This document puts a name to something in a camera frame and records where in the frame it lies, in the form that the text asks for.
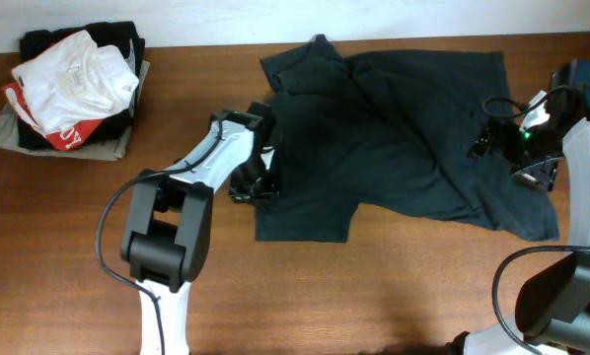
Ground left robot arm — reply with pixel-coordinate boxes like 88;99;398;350
120;103;279;354

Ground black folded shirt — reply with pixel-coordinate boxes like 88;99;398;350
19;21;146;145

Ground grey folded shirt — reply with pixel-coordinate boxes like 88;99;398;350
0;83;132;162

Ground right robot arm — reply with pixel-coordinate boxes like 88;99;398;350
445;59;590;355

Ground dark teal t-shirt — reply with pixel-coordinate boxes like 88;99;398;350
256;35;559;243

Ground red and white folded shirt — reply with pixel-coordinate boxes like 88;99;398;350
1;82;103;152

